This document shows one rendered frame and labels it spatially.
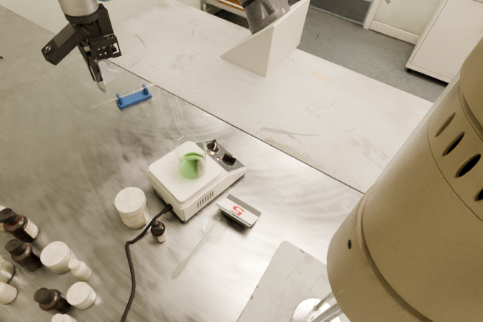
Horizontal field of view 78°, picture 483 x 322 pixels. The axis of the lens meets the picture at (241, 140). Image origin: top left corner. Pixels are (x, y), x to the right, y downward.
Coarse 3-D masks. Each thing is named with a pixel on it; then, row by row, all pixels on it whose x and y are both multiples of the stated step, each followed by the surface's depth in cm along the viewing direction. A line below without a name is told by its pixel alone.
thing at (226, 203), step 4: (224, 200) 69; (228, 200) 70; (220, 204) 66; (224, 204) 67; (228, 204) 68; (232, 204) 69; (228, 208) 66; (232, 208) 67; (236, 208) 68; (240, 208) 69; (232, 212) 65; (236, 212) 66; (240, 212) 67; (244, 212) 68; (248, 212) 68; (240, 216) 65; (244, 216) 66; (248, 216) 66; (252, 216) 67; (248, 220) 65; (252, 220) 66
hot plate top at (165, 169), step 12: (168, 156) 67; (156, 168) 65; (168, 168) 65; (216, 168) 66; (168, 180) 63; (180, 180) 63; (192, 180) 64; (204, 180) 64; (180, 192) 62; (192, 192) 62
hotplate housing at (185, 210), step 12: (240, 168) 72; (156, 180) 65; (216, 180) 66; (228, 180) 70; (156, 192) 69; (168, 192) 63; (204, 192) 65; (216, 192) 69; (168, 204) 65; (180, 204) 62; (192, 204) 63; (204, 204) 68; (180, 216) 65
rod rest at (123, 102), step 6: (144, 90) 91; (126, 96) 90; (132, 96) 90; (138, 96) 90; (144, 96) 90; (150, 96) 91; (120, 102) 87; (126, 102) 88; (132, 102) 89; (120, 108) 87
